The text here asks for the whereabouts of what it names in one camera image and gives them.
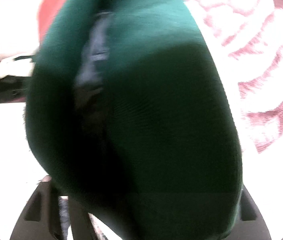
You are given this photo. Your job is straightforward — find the beige hanging coat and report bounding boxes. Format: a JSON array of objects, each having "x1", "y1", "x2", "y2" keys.
[{"x1": 0, "y1": 55, "x2": 35, "y2": 79}]

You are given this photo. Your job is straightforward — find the floral purple bed blanket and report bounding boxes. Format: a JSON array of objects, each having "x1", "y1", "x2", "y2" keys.
[{"x1": 184, "y1": 0, "x2": 283, "y2": 239}]

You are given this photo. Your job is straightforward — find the green white varsity jacket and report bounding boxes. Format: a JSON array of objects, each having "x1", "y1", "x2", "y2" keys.
[{"x1": 25, "y1": 0, "x2": 242, "y2": 239}]

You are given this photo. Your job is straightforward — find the red duvet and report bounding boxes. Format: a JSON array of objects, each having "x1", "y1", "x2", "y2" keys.
[{"x1": 38, "y1": 0, "x2": 66, "y2": 43}]

